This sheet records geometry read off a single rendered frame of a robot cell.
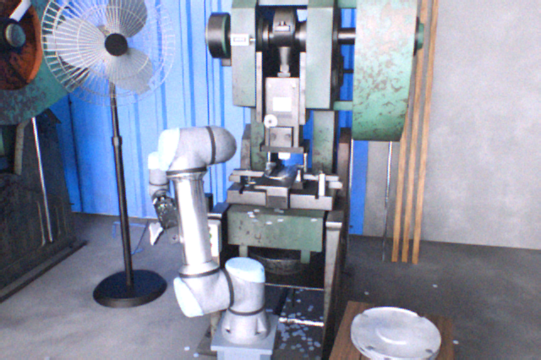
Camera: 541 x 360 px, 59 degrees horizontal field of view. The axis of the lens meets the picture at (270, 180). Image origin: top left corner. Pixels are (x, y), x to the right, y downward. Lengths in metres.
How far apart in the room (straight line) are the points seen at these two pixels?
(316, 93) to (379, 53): 0.39
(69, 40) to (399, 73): 1.41
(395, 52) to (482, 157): 1.82
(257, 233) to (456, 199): 1.74
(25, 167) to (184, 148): 1.76
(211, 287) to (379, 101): 0.82
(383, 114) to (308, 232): 0.56
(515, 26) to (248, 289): 2.37
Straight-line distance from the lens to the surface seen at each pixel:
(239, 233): 1.98
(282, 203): 1.95
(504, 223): 3.48
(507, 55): 3.25
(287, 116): 1.96
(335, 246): 1.86
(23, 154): 2.97
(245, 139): 2.38
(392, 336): 1.70
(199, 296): 1.38
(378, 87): 1.63
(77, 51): 2.30
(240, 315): 1.47
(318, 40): 1.88
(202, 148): 1.35
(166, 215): 1.62
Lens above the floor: 1.33
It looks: 17 degrees down
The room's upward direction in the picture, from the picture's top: straight up
